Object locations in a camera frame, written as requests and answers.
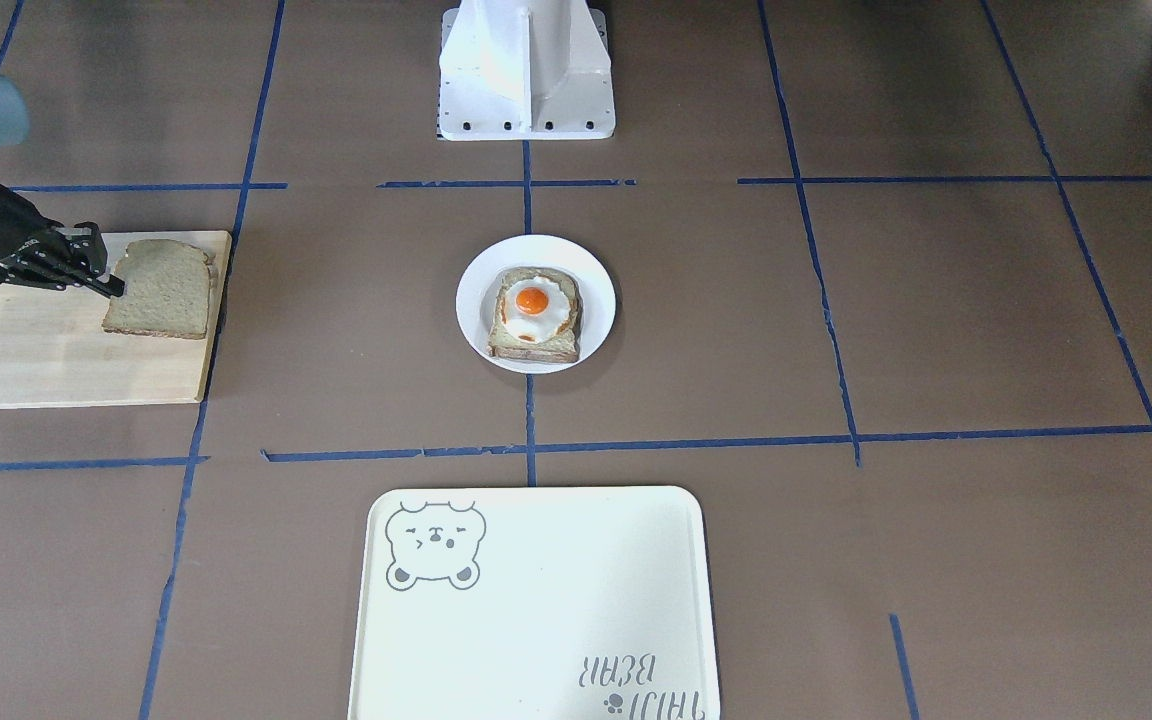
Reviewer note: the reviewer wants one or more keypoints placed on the brown bread slice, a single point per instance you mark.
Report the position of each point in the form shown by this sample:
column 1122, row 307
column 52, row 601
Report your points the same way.
column 167, row 294

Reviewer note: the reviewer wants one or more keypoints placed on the white round plate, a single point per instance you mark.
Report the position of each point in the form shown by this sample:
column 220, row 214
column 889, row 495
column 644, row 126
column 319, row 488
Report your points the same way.
column 476, row 294

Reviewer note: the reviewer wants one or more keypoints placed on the bread slice under egg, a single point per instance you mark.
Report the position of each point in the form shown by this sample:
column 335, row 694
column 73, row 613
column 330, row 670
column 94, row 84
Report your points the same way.
column 562, row 349

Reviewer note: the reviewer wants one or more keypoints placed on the fried egg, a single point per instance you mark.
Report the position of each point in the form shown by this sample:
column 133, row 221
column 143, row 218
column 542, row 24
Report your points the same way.
column 535, row 309

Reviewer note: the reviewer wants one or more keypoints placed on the cream bear serving tray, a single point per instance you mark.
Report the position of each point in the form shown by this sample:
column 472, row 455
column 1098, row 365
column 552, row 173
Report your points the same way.
column 535, row 603

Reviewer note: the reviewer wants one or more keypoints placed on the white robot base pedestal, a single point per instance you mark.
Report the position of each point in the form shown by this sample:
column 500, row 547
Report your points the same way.
column 525, row 71

